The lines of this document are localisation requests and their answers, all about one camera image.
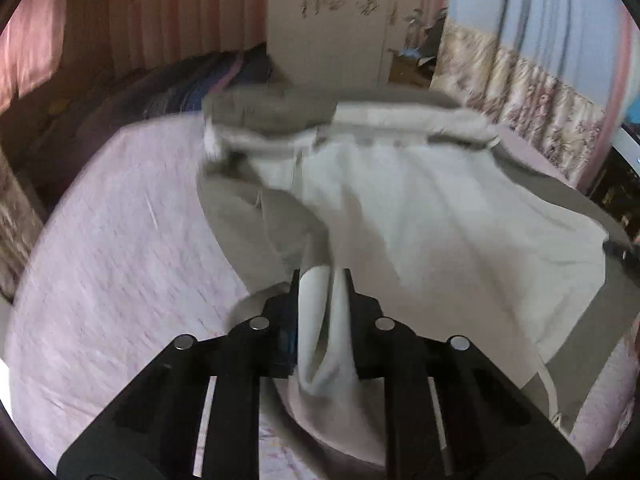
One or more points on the grey and white jacket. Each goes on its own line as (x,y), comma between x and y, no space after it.
(425,220)

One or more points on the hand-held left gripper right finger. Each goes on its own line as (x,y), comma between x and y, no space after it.
(365,330)

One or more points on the pink floral bedsheet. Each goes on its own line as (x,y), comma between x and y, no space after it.
(125,235)

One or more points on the white wardrobe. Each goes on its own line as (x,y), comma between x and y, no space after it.
(330,45)

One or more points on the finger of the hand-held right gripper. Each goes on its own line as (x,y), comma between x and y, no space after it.
(619,250)

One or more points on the blue floral curtain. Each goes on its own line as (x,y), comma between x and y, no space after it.
(15,230)
(525,10)

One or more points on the dark wooden furniture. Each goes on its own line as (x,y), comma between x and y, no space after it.
(617,185)

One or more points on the desk lamp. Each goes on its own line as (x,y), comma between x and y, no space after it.
(415,27)

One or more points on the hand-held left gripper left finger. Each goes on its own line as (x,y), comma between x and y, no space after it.
(282,315)

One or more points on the pink window curtain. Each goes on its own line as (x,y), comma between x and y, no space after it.
(30,45)

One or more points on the small blue object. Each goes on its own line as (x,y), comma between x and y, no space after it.
(410,52)

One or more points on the wooden cabinet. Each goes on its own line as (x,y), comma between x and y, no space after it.
(407,72)

